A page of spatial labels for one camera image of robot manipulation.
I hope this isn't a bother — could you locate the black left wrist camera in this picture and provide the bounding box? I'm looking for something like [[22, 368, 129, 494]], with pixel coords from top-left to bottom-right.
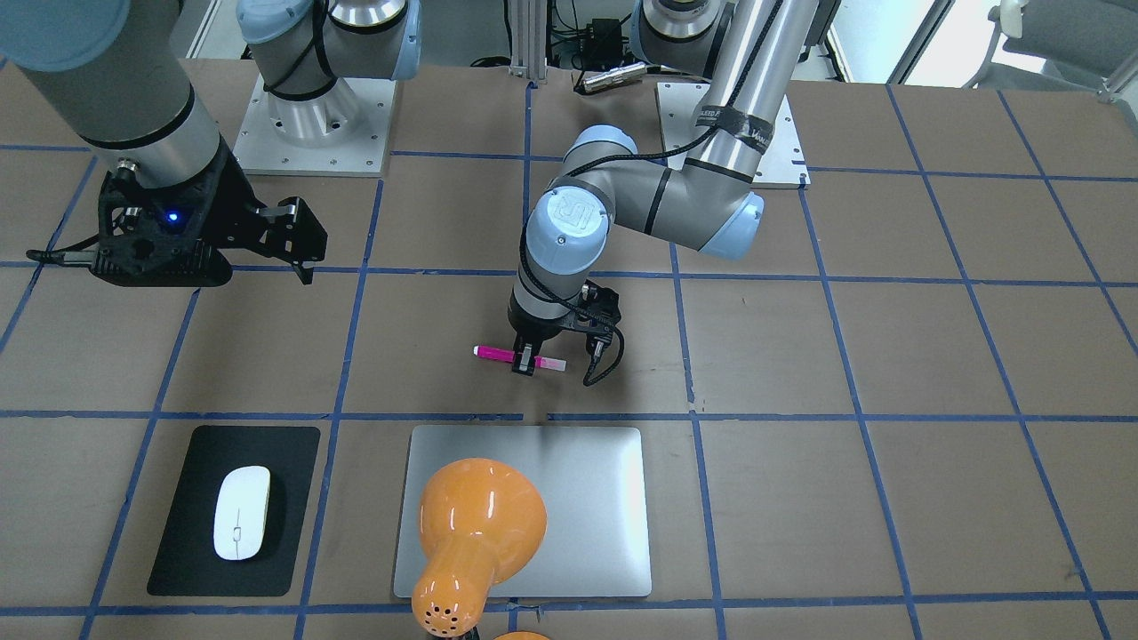
[[574, 280, 621, 356]]

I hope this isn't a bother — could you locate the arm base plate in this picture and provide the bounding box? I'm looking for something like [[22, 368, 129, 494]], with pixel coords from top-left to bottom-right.
[[655, 81, 813, 189], [233, 77, 398, 178]]

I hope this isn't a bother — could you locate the pink highlighter pen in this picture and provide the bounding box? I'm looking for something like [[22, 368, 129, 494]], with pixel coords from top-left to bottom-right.
[[473, 345, 566, 372]]

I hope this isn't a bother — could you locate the orange desk lamp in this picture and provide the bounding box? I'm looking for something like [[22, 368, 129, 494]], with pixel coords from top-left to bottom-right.
[[411, 458, 549, 639]]

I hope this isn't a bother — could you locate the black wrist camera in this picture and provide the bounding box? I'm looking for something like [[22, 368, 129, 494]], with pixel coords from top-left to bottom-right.
[[574, 280, 621, 356], [88, 240, 232, 288]]

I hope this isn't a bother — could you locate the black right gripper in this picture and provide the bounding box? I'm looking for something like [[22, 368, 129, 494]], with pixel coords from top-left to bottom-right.
[[98, 142, 328, 286]]

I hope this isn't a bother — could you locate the aluminium frame post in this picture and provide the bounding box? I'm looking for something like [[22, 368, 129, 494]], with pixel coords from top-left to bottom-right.
[[508, 0, 549, 85]]

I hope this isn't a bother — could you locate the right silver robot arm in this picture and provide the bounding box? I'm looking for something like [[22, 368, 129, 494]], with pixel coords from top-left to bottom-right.
[[1, 1, 421, 287]]

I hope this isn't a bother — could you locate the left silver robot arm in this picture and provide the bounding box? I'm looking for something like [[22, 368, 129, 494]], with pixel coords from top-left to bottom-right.
[[508, 1, 820, 386]]

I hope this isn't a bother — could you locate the black mousepad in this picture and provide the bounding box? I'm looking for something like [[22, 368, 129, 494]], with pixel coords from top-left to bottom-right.
[[147, 425, 320, 598]]

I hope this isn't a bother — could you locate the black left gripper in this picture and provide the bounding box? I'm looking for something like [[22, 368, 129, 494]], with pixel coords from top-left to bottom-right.
[[508, 294, 587, 376]]

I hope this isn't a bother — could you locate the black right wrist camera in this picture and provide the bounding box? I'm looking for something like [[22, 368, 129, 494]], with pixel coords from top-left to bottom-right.
[[88, 240, 232, 288]]

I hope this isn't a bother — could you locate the silver laptop notebook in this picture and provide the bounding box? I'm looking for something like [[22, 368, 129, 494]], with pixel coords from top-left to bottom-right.
[[393, 425, 652, 599]]

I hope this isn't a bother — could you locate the white computer mouse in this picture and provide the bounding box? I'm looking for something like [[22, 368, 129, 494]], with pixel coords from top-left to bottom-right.
[[212, 465, 271, 563]]

